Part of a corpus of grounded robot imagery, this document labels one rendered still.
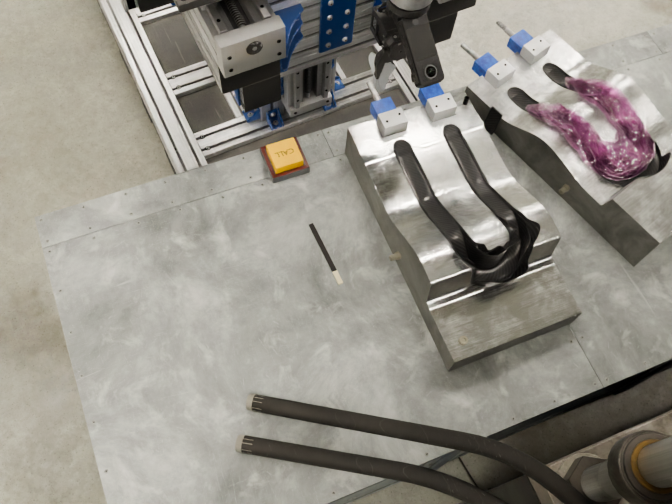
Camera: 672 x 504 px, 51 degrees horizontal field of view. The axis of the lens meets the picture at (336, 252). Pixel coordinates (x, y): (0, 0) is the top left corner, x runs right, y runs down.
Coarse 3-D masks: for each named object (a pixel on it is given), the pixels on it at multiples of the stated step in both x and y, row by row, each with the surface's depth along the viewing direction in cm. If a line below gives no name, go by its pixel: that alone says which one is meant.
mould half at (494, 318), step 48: (384, 144) 136; (432, 144) 137; (480, 144) 138; (384, 192) 133; (528, 192) 131; (432, 240) 124; (480, 240) 124; (432, 288) 122; (480, 288) 128; (528, 288) 128; (432, 336) 129; (480, 336) 124; (528, 336) 127
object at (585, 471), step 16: (656, 448) 93; (576, 464) 119; (592, 464) 119; (640, 464) 97; (656, 464) 93; (576, 480) 117; (592, 480) 113; (608, 480) 107; (656, 480) 95; (592, 496) 115; (608, 496) 111
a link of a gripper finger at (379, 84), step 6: (372, 54) 124; (372, 60) 125; (372, 66) 125; (384, 66) 120; (390, 66) 121; (372, 72) 126; (384, 72) 122; (390, 72) 122; (384, 78) 123; (378, 84) 124; (384, 84) 125; (378, 90) 127
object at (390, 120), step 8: (376, 96) 140; (376, 104) 139; (384, 104) 139; (392, 104) 139; (376, 112) 138; (384, 112) 136; (392, 112) 136; (400, 112) 137; (376, 120) 139; (384, 120) 136; (392, 120) 136; (400, 120) 136; (384, 128) 135; (392, 128) 136; (400, 128) 137; (384, 136) 137
